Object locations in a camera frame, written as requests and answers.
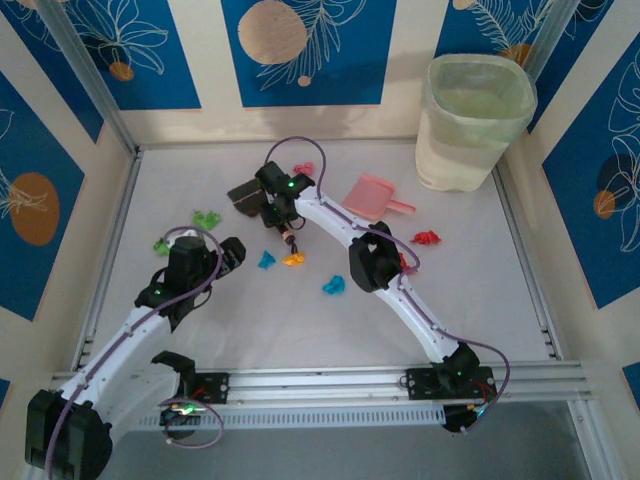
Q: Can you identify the dark brown hand brush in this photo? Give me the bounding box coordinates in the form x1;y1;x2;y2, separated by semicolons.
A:
227;178;304;257

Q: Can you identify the pink plastic dustpan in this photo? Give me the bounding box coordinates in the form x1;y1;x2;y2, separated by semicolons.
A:
341;172;417;219

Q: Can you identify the large blue paper scrap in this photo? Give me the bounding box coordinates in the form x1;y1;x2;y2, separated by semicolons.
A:
322;274;347;299

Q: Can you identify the translucent trash bin with liner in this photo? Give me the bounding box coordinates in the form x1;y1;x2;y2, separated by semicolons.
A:
415;53;539;194

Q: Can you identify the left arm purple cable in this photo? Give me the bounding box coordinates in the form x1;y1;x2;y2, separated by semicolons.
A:
43;225;225;480

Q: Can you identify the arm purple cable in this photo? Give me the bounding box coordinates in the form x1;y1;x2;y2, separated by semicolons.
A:
43;225;225;480
266;136;511;436

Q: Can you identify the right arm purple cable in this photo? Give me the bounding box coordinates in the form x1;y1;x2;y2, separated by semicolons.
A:
266;136;511;436

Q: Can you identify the aluminium frame bar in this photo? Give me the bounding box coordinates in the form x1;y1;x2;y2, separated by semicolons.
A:
493;164;565;361
567;399;609;480
522;0;587;134
69;147;146;372
35;0;144;157

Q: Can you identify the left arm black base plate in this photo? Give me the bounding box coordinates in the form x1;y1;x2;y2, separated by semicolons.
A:
192;372;231;404

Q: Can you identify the long aluminium mounting rail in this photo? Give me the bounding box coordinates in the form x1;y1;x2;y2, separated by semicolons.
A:
49;360;587;402

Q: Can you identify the white slotted cable duct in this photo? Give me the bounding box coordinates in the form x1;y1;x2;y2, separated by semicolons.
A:
137;403;446;432

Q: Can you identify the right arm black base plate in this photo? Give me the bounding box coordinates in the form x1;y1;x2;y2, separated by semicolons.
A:
405;367;497;402

